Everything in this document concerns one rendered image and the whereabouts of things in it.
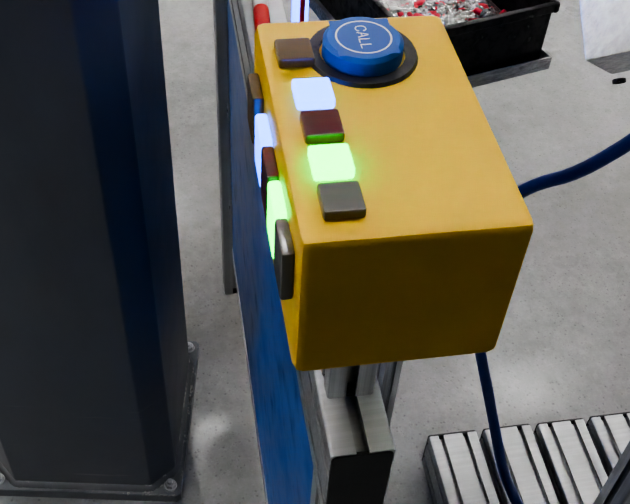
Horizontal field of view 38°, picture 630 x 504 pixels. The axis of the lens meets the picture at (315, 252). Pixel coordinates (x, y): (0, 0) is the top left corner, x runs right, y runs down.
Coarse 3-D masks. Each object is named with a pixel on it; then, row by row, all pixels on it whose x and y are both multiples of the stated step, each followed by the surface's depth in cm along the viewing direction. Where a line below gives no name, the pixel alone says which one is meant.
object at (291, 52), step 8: (280, 40) 44; (288, 40) 44; (296, 40) 44; (304, 40) 44; (280, 48) 44; (288, 48) 44; (296, 48) 44; (304, 48) 44; (280, 56) 43; (288, 56) 43; (296, 56) 43; (304, 56) 43; (312, 56) 43; (280, 64) 43; (288, 64) 43; (296, 64) 44; (304, 64) 44; (312, 64) 44
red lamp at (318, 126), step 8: (304, 112) 40; (312, 112) 40; (320, 112) 41; (328, 112) 41; (336, 112) 41; (304, 120) 40; (312, 120) 40; (320, 120) 40; (328, 120) 40; (336, 120) 40; (304, 128) 40; (312, 128) 40; (320, 128) 40; (328, 128) 40; (336, 128) 40; (304, 136) 40; (312, 136) 40; (320, 136) 40; (328, 136) 40; (336, 136) 40; (344, 136) 40
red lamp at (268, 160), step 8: (264, 152) 42; (272, 152) 42; (264, 160) 41; (272, 160) 41; (264, 168) 41; (272, 168) 41; (264, 176) 41; (272, 176) 41; (264, 184) 42; (264, 192) 42; (264, 200) 42; (264, 208) 43
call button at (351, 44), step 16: (336, 32) 44; (352, 32) 44; (368, 32) 44; (384, 32) 44; (336, 48) 43; (352, 48) 43; (368, 48) 43; (384, 48) 43; (400, 48) 44; (336, 64) 43; (352, 64) 43; (368, 64) 43; (384, 64) 43
